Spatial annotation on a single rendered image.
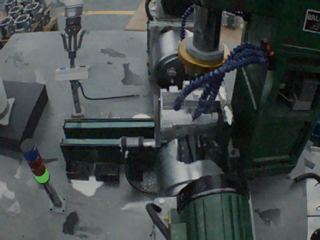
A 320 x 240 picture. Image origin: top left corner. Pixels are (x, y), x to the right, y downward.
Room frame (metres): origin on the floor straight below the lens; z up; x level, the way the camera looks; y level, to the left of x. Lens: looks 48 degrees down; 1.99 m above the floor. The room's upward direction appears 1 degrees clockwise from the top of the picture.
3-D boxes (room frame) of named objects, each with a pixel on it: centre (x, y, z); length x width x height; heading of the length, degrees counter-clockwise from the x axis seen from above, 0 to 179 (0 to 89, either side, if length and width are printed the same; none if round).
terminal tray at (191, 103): (0.90, -0.14, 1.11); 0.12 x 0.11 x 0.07; 93
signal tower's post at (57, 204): (0.57, 0.42, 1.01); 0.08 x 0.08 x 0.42; 3
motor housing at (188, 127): (0.90, -0.10, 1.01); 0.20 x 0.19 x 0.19; 93
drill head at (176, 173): (0.57, -0.12, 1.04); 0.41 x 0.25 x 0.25; 3
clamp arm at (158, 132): (0.86, 0.01, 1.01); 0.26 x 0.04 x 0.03; 3
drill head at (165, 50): (1.25, -0.08, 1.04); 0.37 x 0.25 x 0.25; 3
